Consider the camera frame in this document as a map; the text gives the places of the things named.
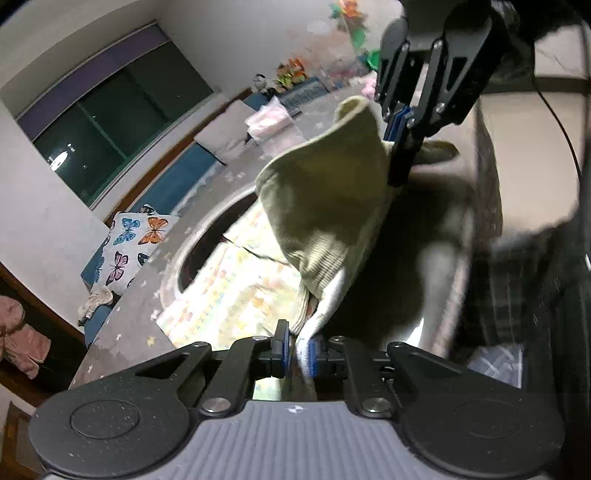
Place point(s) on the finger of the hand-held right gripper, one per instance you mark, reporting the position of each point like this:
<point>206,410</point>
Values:
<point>455,69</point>
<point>392,78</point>

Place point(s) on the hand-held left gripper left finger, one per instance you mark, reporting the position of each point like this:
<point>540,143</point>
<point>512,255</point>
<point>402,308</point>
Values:
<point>282,350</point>

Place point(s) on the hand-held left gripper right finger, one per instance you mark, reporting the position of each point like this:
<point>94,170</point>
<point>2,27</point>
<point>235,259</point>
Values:
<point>316,357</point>

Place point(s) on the green knit garment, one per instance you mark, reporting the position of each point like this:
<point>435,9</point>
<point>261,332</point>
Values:
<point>323,198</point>

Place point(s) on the colourful pinwheel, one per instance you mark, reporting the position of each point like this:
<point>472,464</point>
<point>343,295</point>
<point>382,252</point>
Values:
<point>351,18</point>

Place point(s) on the patterned storage box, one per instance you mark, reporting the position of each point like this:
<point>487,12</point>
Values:
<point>302,94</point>

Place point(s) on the colourful toy figures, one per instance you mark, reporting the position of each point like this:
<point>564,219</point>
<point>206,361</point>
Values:
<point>292,71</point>

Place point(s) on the pink folded cloth stack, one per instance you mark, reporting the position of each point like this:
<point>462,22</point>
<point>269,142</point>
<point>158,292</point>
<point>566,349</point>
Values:
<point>268,119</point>

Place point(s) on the panda plush toy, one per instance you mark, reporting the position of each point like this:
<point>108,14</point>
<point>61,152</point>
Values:
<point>260,82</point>

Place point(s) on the beige cushion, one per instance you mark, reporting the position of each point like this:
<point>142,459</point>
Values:
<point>226,131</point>

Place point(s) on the butterfly print pillow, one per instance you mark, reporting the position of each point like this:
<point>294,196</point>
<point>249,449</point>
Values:
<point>134,249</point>

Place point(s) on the beige crumpled cloth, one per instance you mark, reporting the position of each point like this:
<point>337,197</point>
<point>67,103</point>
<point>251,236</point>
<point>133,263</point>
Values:
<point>94,304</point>

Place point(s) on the blue sofa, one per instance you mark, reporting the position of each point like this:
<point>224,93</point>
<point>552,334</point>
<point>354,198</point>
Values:
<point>184,170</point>

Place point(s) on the person's plaid clothing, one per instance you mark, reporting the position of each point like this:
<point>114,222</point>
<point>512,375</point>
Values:
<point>531,286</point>

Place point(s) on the pink hanging garment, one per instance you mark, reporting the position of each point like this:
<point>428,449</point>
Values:
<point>21,337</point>

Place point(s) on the dark window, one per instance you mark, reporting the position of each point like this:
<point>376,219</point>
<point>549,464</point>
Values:
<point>115,115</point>

